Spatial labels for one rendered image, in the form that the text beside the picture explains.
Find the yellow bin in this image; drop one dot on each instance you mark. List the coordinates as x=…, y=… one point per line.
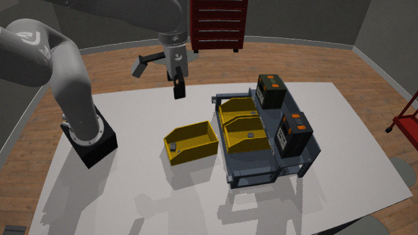
x=236, y=108
x=201, y=139
x=239, y=129

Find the dark green case with handle slot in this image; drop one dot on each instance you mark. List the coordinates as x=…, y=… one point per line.
x=270, y=91

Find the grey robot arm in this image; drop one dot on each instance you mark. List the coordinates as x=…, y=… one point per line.
x=26, y=59

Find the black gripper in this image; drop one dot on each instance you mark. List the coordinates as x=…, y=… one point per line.
x=176, y=64

